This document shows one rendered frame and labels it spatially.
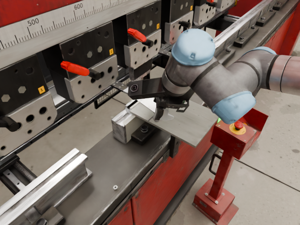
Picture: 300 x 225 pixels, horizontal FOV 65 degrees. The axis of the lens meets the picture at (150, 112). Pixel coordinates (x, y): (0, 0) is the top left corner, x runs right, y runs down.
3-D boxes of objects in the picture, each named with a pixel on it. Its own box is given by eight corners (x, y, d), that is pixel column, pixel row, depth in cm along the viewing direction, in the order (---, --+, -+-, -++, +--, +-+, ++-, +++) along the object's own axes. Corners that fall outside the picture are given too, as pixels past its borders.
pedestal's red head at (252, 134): (239, 160, 109) (250, 134, 97) (209, 142, 117) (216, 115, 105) (259, 137, 119) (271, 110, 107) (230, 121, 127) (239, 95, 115)
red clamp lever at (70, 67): (69, 63, 45) (102, 73, 54) (56, 56, 47) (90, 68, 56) (66, 71, 46) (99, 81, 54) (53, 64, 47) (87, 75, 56)
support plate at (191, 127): (195, 148, 72) (195, 146, 71) (129, 113, 84) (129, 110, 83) (220, 116, 82) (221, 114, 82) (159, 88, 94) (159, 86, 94)
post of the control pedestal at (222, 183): (215, 200, 152) (236, 145, 115) (208, 194, 154) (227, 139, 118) (220, 194, 154) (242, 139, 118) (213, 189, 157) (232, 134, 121)
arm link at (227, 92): (273, 87, 47) (234, 48, 49) (246, 115, 41) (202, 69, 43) (247, 106, 53) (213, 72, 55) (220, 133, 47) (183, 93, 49)
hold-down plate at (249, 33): (241, 47, 144) (242, 43, 142) (232, 45, 146) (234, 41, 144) (257, 31, 162) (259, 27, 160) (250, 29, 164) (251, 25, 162)
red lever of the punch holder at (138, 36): (136, 28, 57) (154, 42, 66) (123, 24, 59) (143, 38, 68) (133, 35, 57) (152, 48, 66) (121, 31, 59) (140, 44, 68)
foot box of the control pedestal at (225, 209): (223, 231, 149) (227, 222, 141) (191, 204, 162) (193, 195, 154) (239, 208, 160) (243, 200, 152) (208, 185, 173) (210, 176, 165)
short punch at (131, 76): (134, 86, 80) (132, 61, 74) (129, 84, 81) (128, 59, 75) (152, 73, 86) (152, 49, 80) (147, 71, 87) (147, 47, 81)
